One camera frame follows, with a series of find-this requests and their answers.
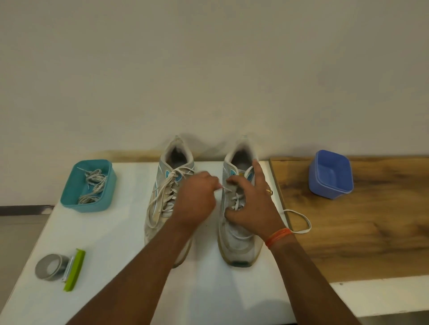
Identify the person's right hand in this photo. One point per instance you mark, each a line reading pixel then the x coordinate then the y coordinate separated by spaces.
pixel 258 211

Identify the person's left hand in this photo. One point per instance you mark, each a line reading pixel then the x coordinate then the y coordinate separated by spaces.
pixel 194 201

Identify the person's right forearm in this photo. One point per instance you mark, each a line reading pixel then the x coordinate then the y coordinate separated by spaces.
pixel 311 288

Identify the person's left forearm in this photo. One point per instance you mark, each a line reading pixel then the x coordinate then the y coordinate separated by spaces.
pixel 134 284

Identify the orange thread wristband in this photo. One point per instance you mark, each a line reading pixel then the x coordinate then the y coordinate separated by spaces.
pixel 278 237

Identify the blue plastic container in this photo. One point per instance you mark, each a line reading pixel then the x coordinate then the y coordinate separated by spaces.
pixel 330 170

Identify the teal plastic container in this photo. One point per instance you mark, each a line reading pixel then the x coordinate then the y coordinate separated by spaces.
pixel 68 194

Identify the green utility cutter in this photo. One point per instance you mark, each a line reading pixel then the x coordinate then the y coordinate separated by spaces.
pixel 74 271

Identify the grey tape roll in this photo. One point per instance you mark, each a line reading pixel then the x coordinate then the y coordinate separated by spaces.
pixel 40 273

